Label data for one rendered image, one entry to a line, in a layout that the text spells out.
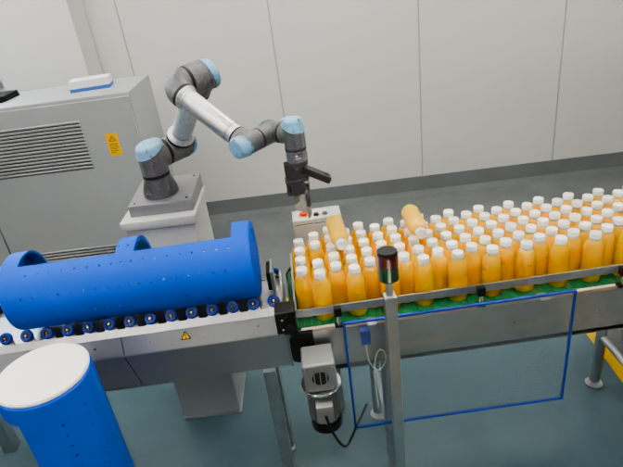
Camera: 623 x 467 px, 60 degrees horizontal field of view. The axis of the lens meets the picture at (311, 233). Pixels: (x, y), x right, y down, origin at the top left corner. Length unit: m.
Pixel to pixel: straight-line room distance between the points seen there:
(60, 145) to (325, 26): 2.18
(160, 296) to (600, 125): 4.27
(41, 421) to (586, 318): 1.82
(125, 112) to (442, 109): 2.61
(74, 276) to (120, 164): 1.70
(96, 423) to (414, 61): 3.68
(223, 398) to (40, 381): 1.27
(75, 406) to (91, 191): 2.15
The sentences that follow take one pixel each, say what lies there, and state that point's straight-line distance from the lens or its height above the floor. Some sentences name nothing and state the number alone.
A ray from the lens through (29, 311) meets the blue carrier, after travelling 2.12.
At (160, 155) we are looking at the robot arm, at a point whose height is 1.38.
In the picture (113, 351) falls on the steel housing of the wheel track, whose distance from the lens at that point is 2.16.
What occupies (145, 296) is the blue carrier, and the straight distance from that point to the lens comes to 1.97.
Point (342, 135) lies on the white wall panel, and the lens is 4.75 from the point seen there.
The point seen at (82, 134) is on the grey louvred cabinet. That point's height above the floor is 1.23.
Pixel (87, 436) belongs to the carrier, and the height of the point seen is 0.84.
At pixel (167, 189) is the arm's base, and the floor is 1.24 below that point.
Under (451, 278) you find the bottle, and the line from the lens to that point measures 1.97.
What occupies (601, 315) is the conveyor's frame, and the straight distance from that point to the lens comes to 2.23.
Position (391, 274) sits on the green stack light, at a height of 1.19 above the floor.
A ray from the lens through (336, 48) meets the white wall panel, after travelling 4.58.
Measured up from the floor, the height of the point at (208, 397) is 0.13.
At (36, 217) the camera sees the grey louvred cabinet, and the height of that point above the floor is 0.73.
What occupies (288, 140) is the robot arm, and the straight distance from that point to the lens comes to 1.86.
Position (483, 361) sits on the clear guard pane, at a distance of 2.10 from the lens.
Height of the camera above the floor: 2.08
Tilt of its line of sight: 28 degrees down
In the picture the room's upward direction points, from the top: 8 degrees counter-clockwise
